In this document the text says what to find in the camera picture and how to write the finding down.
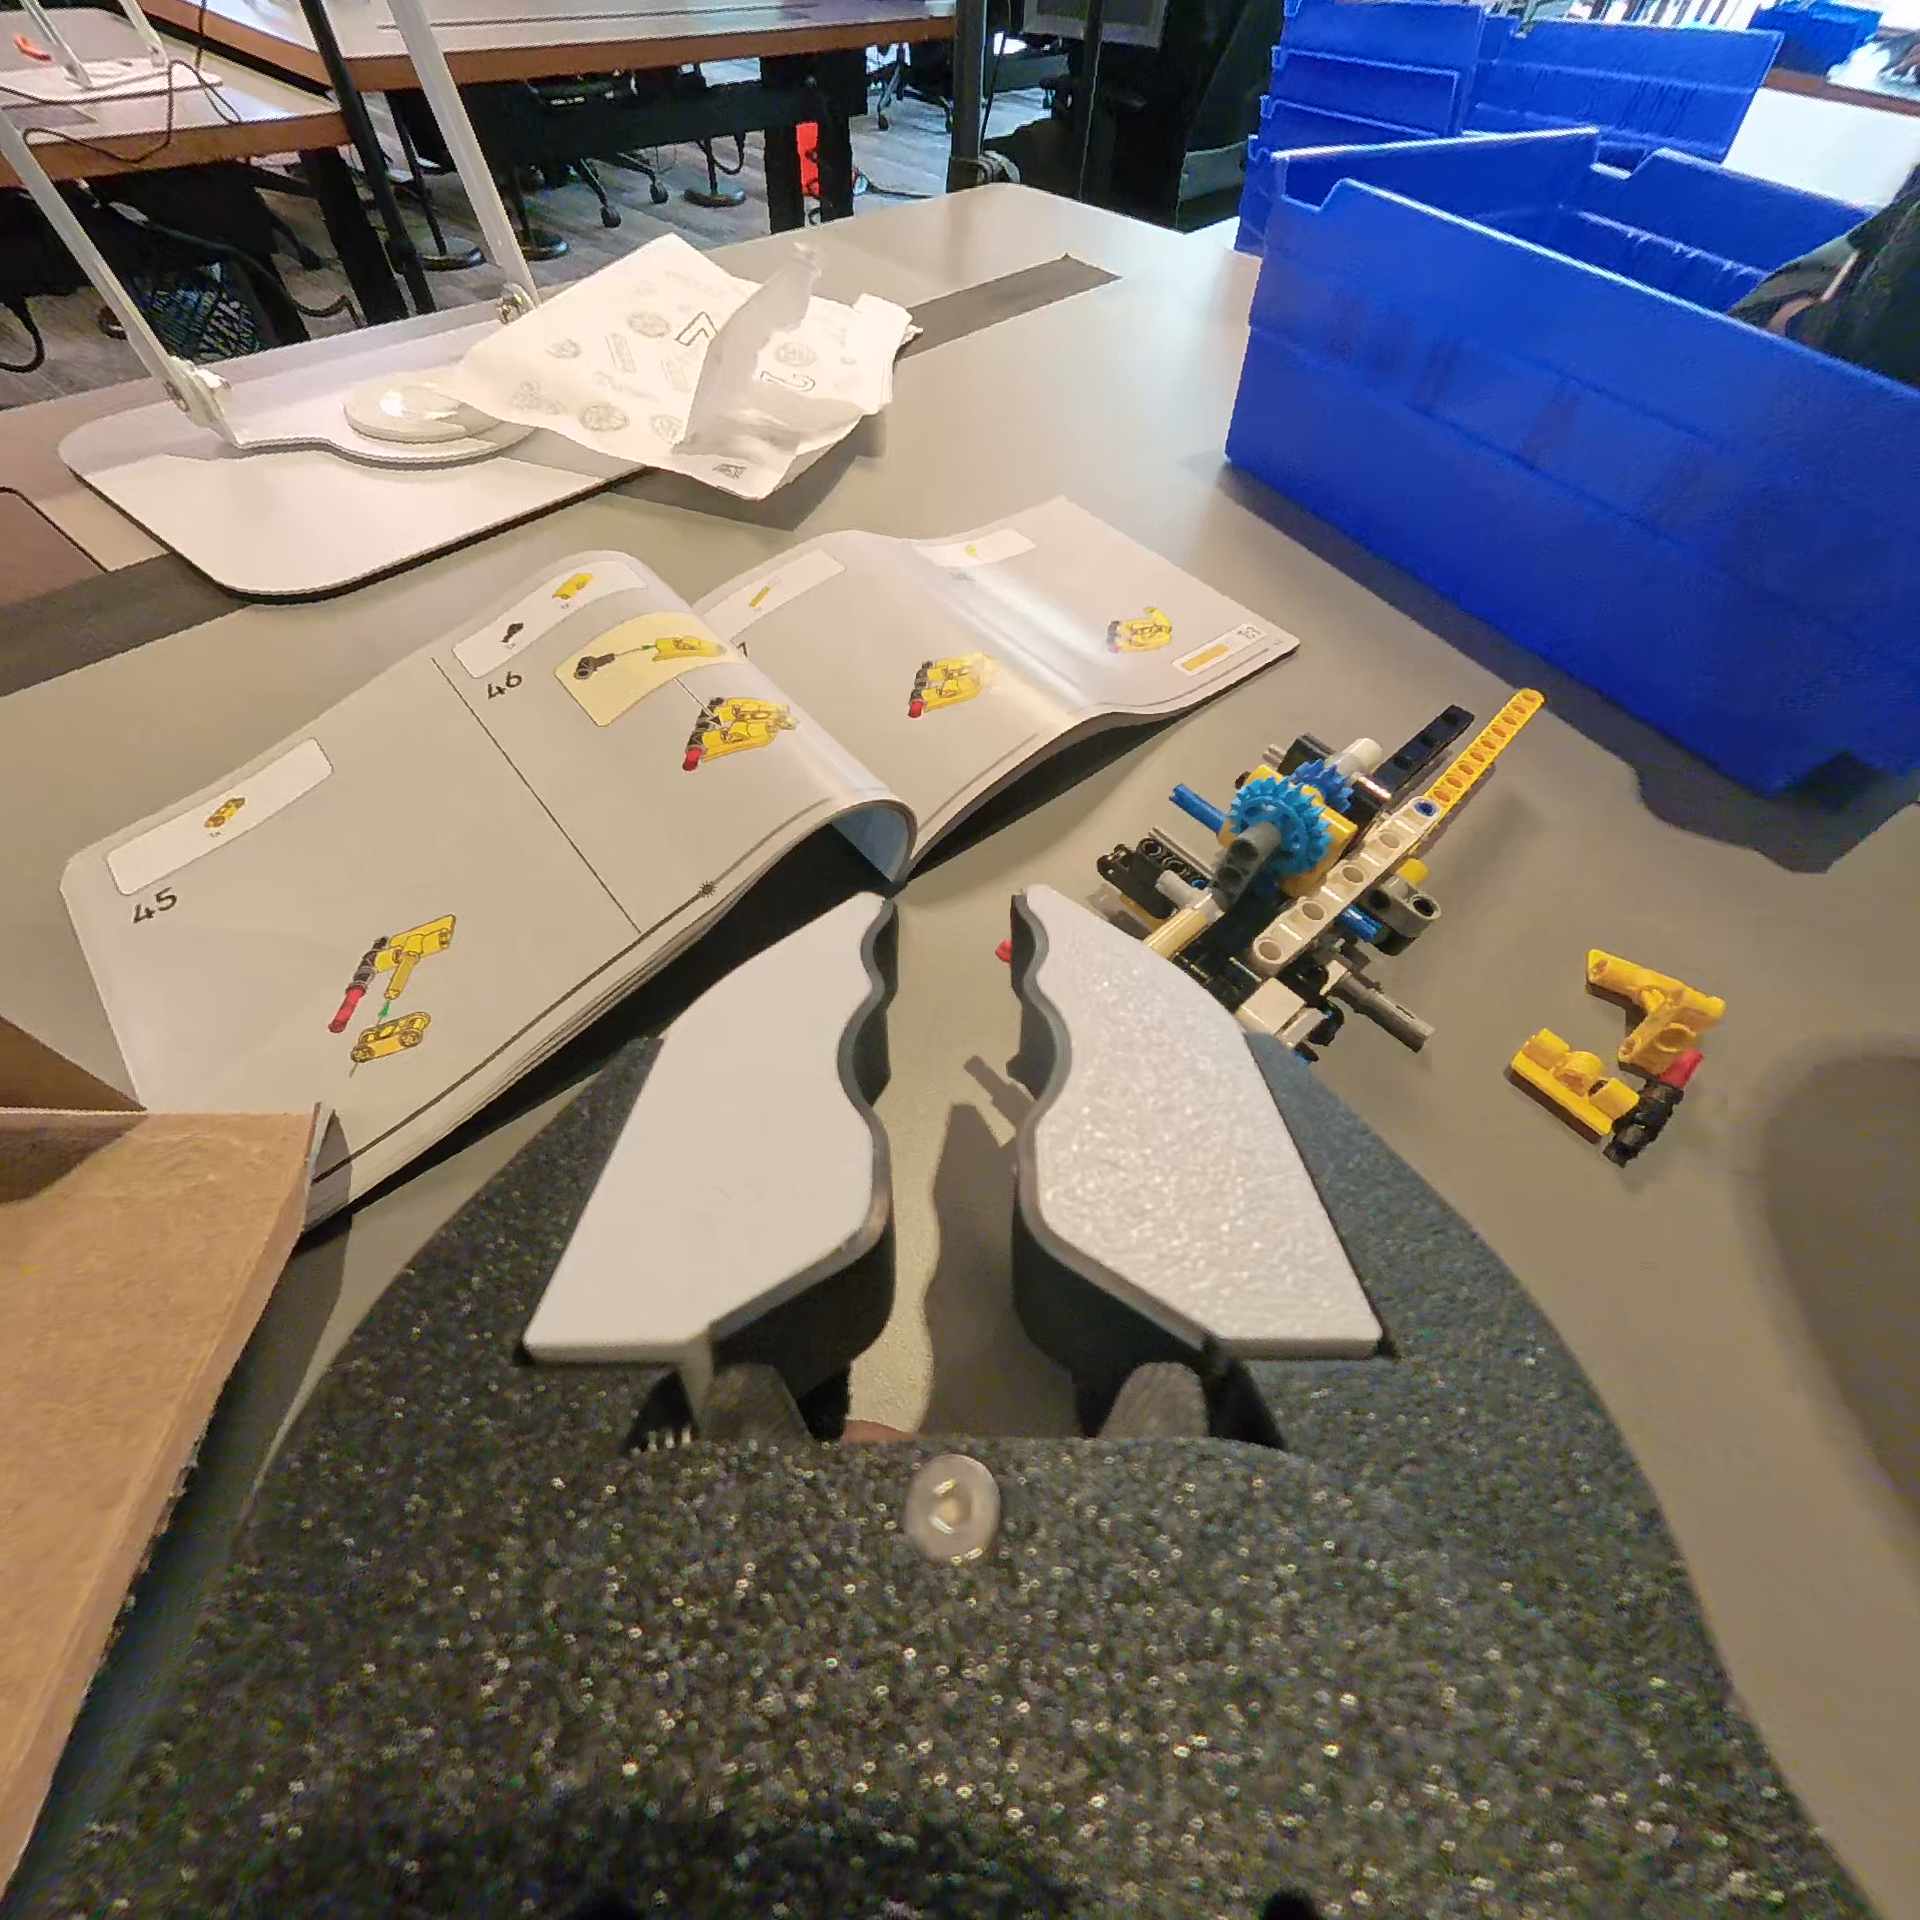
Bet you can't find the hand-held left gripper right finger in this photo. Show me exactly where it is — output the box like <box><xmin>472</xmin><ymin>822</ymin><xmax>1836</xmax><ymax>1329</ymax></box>
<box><xmin>1010</xmin><ymin>885</ymin><xmax>1385</xmax><ymax>1370</ymax></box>

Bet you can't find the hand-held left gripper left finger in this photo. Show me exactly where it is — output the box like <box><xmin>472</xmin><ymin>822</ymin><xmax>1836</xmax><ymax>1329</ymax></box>
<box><xmin>520</xmin><ymin>893</ymin><xmax>902</xmax><ymax>1379</ymax></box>

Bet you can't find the yellow lego connector piece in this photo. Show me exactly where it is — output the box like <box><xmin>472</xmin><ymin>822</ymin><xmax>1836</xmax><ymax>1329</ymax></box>
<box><xmin>1506</xmin><ymin>1027</ymin><xmax>1641</xmax><ymax>1137</ymax></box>

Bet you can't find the red and black lego pin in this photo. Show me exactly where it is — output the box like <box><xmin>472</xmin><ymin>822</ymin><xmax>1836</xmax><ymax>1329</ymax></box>
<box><xmin>1602</xmin><ymin>1049</ymin><xmax>1706</xmax><ymax>1167</ymax></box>

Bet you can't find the yellow lego connector with axle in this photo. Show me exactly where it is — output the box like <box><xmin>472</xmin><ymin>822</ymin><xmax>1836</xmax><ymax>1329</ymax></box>
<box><xmin>1587</xmin><ymin>949</ymin><xmax>1729</xmax><ymax>1079</ymax></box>

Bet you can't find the lego vehicle model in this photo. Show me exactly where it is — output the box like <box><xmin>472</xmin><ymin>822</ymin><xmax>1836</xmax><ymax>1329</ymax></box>
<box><xmin>1094</xmin><ymin>687</ymin><xmax>1547</xmax><ymax>1058</ymax></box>

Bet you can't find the cardboard lego box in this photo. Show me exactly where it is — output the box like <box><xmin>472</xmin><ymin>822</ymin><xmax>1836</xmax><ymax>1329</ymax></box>
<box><xmin>0</xmin><ymin>1019</ymin><xmax>337</xmax><ymax>1847</ymax></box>

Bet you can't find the open instruction booklet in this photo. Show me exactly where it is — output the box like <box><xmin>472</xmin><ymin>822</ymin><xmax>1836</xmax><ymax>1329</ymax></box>
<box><xmin>60</xmin><ymin>495</ymin><xmax>1306</xmax><ymax>1233</ymax></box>

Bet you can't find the large blue storage bin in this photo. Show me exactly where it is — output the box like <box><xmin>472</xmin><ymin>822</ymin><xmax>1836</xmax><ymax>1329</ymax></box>
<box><xmin>1226</xmin><ymin>175</ymin><xmax>1920</xmax><ymax>799</ymax></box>

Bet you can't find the white desk lamp stand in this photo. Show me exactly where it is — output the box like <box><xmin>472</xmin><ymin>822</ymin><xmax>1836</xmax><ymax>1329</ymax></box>
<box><xmin>0</xmin><ymin>0</ymin><xmax>649</xmax><ymax>605</ymax></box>

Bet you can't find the white printed paper bag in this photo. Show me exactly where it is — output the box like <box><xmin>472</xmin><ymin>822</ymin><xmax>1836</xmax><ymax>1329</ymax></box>
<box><xmin>457</xmin><ymin>231</ymin><xmax>922</xmax><ymax>501</ymax></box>

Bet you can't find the wooden office desk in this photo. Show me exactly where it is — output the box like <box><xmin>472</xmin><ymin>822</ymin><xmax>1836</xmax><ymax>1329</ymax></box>
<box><xmin>141</xmin><ymin>0</ymin><xmax>977</xmax><ymax>287</ymax></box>

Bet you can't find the row of blue bins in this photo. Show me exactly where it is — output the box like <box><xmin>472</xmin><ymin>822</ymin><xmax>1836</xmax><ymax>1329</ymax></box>
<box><xmin>1237</xmin><ymin>0</ymin><xmax>1883</xmax><ymax>308</ymax></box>

